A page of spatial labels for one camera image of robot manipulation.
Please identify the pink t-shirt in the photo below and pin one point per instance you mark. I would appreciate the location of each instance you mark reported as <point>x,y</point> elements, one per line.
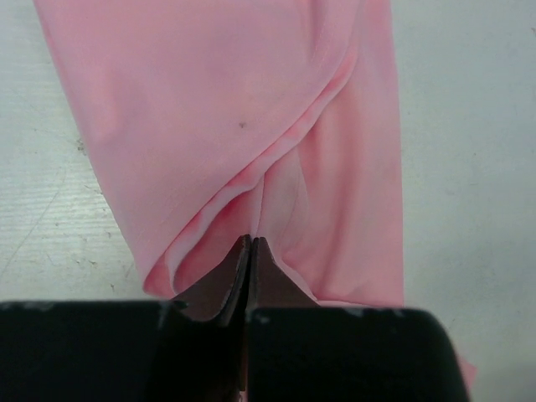
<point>205,121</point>

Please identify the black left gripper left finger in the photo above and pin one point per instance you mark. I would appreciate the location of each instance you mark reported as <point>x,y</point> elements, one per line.
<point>185,349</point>

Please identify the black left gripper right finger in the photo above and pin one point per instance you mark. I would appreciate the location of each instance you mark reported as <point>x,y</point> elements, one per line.
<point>316,353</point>

